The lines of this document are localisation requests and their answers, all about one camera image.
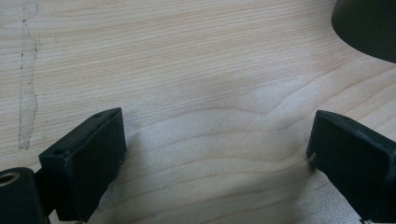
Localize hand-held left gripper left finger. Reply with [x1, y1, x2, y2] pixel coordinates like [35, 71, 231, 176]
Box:
[38, 106, 128, 223]

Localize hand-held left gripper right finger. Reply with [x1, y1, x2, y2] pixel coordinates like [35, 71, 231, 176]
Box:
[305, 109, 396, 224]

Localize clear tape strip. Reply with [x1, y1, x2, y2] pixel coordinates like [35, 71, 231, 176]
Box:
[18, 0, 39, 150]

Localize dark round object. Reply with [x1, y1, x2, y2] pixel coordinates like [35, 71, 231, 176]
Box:
[331, 0, 396, 63]

